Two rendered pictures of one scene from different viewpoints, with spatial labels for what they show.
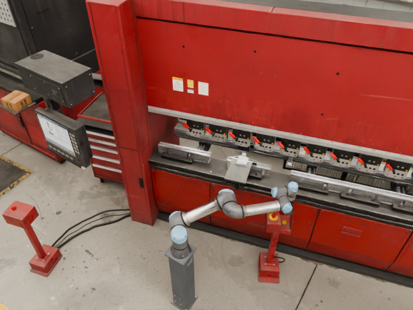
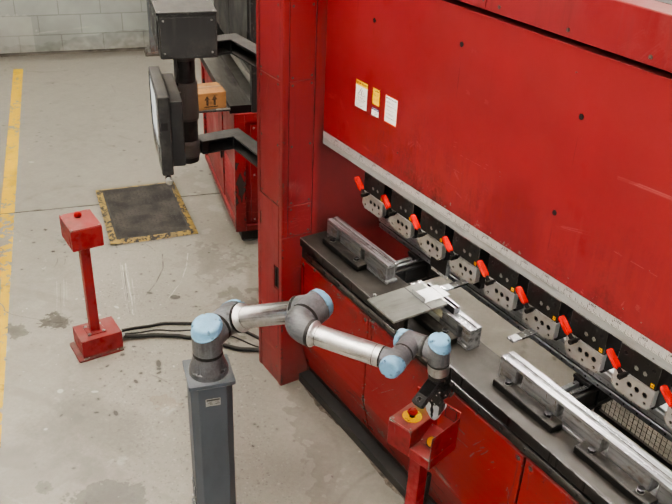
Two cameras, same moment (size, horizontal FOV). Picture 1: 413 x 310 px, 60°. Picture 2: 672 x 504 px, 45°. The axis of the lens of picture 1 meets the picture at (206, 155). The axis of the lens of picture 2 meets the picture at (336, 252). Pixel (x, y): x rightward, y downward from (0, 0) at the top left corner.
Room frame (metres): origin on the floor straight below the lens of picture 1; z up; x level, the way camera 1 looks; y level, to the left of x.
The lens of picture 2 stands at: (-0.10, -1.74, 2.77)
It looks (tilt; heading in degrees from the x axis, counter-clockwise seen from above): 30 degrees down; 39
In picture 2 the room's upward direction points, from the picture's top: 3 degrees clockwise
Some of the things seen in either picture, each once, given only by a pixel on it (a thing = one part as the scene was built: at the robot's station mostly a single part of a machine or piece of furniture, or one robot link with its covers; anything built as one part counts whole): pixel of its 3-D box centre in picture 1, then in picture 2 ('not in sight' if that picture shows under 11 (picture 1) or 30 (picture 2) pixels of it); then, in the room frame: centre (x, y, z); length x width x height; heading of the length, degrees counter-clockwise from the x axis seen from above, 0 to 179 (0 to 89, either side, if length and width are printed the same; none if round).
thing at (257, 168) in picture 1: (248, 166); (443, 314); (2.32, -0.37, 0.92); 0.39 x 0.06 x 0.10; 72
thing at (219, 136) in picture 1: (219, 130); (408, 212); (2.40, -0.10, 1.26); 0.15 x 0.09 x 0.17; 72
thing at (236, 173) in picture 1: (238, 170); (407, 302); (2.20, -0.27, 1.00); 0.26 x 0.18 x 0.01; 162
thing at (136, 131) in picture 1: (147, 113); (345, 162); (2.80, 0.56, 1.15); 0.85 x 0.25 x 2.30; 162
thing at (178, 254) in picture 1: (180, 246); (208, 360); (1.55, 0.19, 0.82); 0.15 x 0.15 x 0.10
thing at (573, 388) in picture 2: (312, 161); (605, 381); (2.52, -1.01, 0.81); 0.64 x 0.08 x 0.14; 162
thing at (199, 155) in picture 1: (184, 152); (361, 248); (2.51, 0.20, 0.92); 0.50 x 0.06 x 0.10; 72
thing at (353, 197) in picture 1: (359, 198); (614, 474); (1.97, -1.26, 0.89); 0.30 x 0.05 x 0.03; 72
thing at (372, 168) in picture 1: (369, 160); (644, 373); (2.04, -1.25, 1.26); 0.15 x 0.09 x 0.17; 72
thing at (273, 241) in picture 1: (273, 244); (414, 498); (1.88, -0.60, 0.39); 0.05 x 0.05 x 0.54; 86
